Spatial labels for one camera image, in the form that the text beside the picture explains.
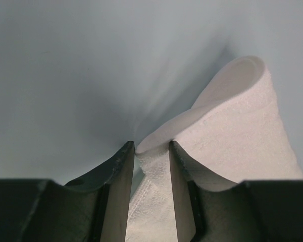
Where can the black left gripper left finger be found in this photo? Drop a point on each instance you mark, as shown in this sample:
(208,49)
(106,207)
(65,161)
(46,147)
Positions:
(92,207)

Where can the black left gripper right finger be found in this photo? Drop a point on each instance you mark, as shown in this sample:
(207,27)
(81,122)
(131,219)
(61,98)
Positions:
(209,207)

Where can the white towel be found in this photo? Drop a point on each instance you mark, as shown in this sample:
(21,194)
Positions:
(233,128)

